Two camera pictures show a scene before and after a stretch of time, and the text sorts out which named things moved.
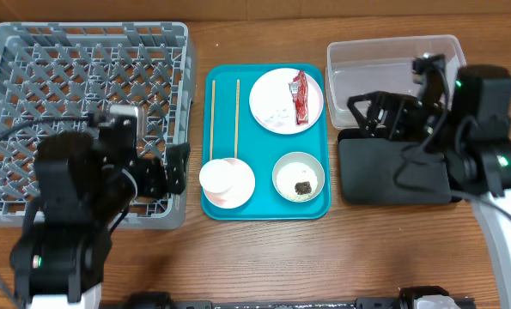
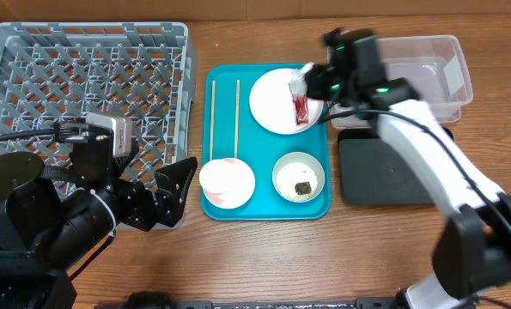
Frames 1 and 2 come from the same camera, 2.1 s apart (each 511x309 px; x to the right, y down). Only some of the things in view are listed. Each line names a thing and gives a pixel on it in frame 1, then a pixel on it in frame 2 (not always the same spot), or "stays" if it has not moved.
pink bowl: [240, 190] stays
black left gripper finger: [176, 162] to [172, 183]
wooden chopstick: [237, 119] stays
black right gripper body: [392, 115] to [317, 81]
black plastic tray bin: [377, 171] stays
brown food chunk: [303, 188] stays
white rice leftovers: [289, 174] stays
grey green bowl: [298, 177] stays
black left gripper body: [144, 178] to [130, 209]
